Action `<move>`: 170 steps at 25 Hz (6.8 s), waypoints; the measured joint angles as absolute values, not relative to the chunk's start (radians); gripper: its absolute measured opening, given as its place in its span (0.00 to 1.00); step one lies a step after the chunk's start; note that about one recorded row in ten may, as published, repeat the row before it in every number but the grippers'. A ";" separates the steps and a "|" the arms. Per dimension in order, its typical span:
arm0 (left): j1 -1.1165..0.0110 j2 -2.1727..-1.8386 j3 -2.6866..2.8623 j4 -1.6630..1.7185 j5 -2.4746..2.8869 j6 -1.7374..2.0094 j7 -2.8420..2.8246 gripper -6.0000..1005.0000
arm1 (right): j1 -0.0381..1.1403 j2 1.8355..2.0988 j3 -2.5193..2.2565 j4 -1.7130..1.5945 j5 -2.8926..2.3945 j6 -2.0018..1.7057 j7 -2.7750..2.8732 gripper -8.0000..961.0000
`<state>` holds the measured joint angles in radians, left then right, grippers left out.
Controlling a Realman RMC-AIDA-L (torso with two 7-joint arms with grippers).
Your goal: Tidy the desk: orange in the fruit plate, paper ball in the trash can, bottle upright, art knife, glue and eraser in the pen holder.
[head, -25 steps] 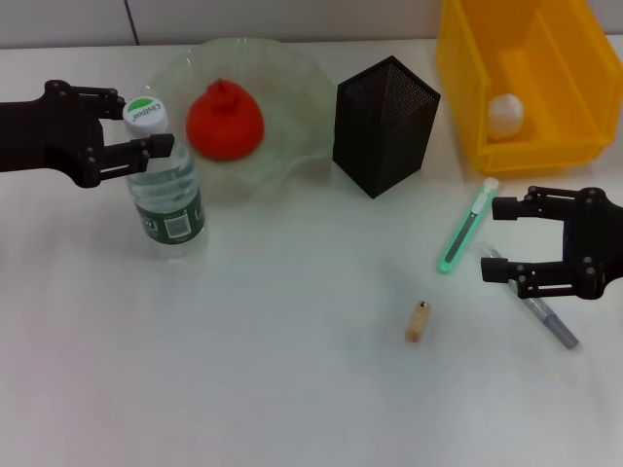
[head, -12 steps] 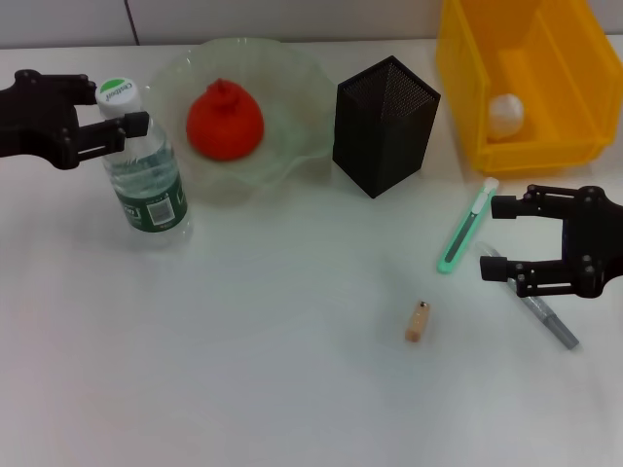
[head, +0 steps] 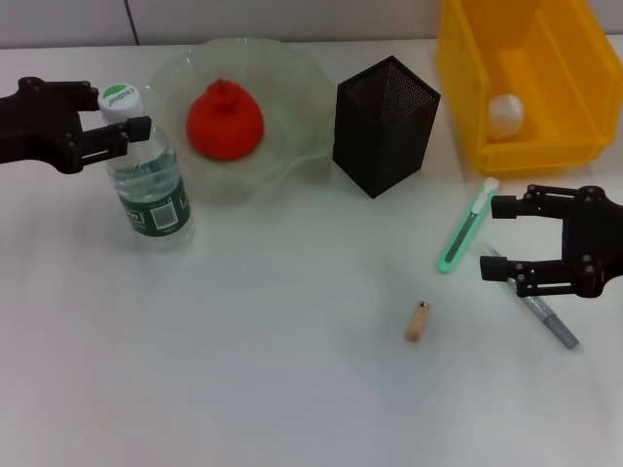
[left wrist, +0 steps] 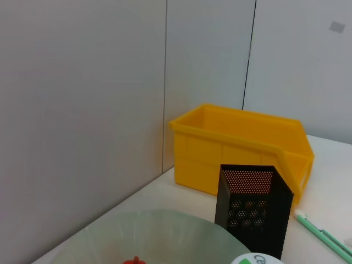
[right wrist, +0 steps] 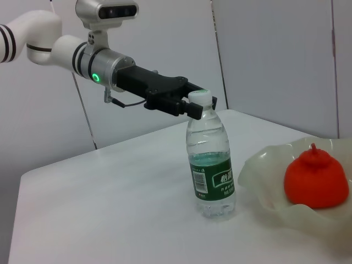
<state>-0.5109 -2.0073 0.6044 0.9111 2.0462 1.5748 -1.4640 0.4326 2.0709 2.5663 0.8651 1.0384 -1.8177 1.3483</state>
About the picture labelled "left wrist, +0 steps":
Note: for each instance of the clear green-label water bottle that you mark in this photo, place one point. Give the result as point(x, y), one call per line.
point(255, 259)

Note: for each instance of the green utility knife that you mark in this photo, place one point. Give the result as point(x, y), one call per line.
point(321, 232)

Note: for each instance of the green glass fruit plate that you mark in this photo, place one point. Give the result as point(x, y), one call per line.
point(165, 236)

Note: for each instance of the black mesh pen holder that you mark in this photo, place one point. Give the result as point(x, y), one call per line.
point(272, 225)

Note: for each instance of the yellow plastic storage bin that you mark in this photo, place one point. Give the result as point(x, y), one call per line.
point(209, 154)

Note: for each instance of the grey wall sticker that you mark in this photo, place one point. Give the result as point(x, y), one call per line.
point(337, 27)

